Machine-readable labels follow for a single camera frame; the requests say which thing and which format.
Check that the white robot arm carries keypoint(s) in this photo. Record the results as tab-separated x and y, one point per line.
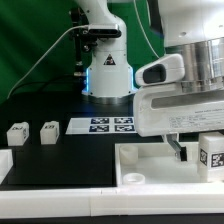
192	28

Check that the white square tabletop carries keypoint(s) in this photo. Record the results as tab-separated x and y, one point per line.
156	163

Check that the white U-shaped obstacle fence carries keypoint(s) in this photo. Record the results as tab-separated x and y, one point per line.
146	199

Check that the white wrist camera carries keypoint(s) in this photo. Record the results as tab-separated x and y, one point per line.
167	69

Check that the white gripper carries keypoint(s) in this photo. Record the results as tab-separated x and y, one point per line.
165	110

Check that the black camera stand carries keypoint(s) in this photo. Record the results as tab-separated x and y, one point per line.
82	42

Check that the white sheet with tags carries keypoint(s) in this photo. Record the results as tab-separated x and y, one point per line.
100	125

